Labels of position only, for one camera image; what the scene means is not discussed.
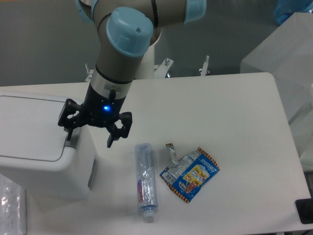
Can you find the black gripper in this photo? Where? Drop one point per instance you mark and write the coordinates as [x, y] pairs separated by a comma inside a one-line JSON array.
[[97, 111]]

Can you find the white push-top trash can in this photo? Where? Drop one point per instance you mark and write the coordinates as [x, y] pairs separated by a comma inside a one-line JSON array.
[[38, 154]]

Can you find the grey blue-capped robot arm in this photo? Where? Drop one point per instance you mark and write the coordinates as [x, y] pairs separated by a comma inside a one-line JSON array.
[[126, 29]]

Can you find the crushed clear plastic bottle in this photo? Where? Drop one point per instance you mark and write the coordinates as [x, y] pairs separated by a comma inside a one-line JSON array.
[[146, 182]]

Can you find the blue foil snack wrapper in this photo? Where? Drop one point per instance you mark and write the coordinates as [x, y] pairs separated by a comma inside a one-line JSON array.
[[188, 174]]

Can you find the clear plastic sheet left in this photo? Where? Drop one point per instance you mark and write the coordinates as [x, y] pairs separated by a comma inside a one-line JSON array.
[[13, 216]]

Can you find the blue water bottle corner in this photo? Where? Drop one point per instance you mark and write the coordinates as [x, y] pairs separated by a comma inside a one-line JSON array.
[[285, 8]]

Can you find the black device table corner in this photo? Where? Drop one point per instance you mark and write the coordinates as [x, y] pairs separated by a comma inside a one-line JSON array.
[[305, 210]]

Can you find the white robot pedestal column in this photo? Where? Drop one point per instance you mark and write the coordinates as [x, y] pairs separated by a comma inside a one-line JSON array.
[[146, 69]]

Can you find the white pedestal base frame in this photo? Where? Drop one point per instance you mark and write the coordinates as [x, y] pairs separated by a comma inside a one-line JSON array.
[[162, 70]]

